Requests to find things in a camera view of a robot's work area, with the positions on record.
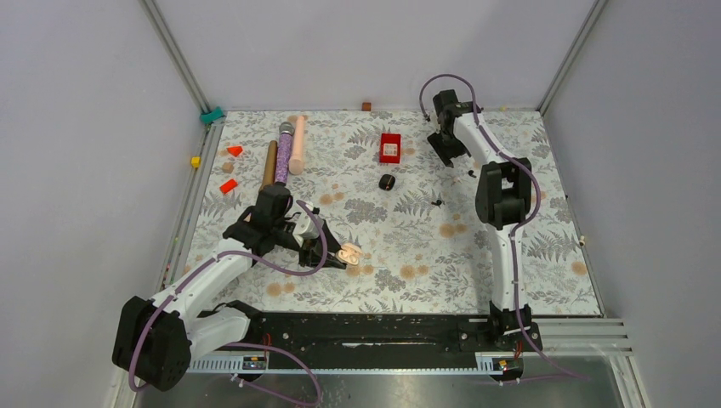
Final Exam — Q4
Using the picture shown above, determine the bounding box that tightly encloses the purple glitter microphone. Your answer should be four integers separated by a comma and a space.
275, 122, 294, 184

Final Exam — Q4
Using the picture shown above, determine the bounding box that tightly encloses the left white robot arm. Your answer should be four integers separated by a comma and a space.
111, 184, 348, 392

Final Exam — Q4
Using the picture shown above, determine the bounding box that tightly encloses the floral patterned table mat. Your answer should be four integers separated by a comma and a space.
213, 110, 601, 315

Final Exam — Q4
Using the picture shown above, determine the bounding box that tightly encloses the slotted cable duct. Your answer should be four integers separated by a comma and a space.
180, 352, 522, 376

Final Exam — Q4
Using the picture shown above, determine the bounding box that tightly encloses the beige earbud charging case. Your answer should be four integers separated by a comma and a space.
336, 243, 364, 266

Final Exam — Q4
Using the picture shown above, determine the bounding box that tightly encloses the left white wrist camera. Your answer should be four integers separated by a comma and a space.
292, 212, 321, 246

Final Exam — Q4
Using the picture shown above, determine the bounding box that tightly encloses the red small box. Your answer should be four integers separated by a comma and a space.
378, 133, 402, 164

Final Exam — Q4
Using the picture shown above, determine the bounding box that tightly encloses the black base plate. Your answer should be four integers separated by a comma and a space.
224, 312, 535, 368

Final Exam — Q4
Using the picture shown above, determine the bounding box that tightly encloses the black earbud case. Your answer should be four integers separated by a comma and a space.
378, 173, 396, 191

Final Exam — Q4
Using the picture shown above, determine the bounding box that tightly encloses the pink microphone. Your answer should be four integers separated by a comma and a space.
288, 116, 306, 175

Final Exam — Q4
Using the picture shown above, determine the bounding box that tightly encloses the brown microphone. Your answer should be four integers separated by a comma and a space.
260, 140, 278, 190

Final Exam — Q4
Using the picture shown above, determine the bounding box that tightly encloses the red flat block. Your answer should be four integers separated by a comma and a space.
219, 179, 238, 195

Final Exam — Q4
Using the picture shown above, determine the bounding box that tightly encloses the red triangular block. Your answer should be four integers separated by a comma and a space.
226, 145, 243, 157

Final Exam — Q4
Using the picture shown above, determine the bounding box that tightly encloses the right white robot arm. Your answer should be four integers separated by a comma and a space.
428, 89, 542, 350

